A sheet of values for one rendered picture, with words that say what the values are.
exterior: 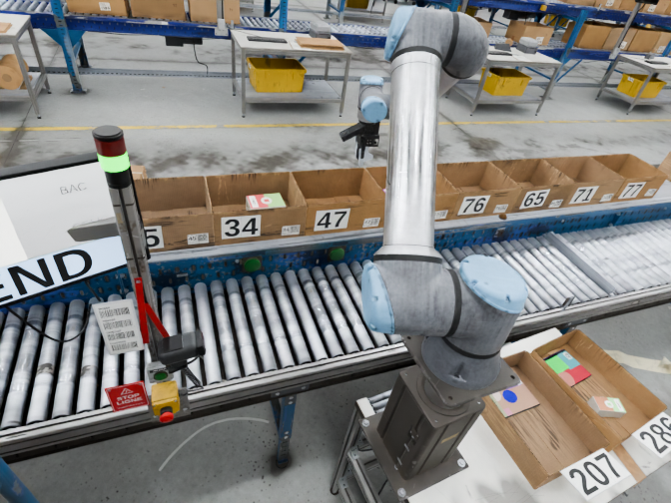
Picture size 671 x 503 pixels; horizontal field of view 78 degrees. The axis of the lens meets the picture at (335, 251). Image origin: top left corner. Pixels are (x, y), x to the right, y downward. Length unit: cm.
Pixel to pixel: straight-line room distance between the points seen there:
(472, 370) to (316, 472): 133
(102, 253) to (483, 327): 90
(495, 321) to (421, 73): 55
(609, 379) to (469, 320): 117
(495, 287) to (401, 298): 19
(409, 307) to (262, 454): 150
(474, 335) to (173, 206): 148
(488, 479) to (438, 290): 80
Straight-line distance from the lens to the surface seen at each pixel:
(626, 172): 346
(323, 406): 234
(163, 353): 119
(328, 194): 213
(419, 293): 85
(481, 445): 157
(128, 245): 100
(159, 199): 199
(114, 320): 116
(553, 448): 168
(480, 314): 90
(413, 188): 89
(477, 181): 259
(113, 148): 87
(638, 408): 199
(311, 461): 221
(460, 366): 101
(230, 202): 202
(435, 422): 115
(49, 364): 170
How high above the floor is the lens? 202
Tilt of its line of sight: 39 degrees down
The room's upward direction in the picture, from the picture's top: 10 degrees clockwise
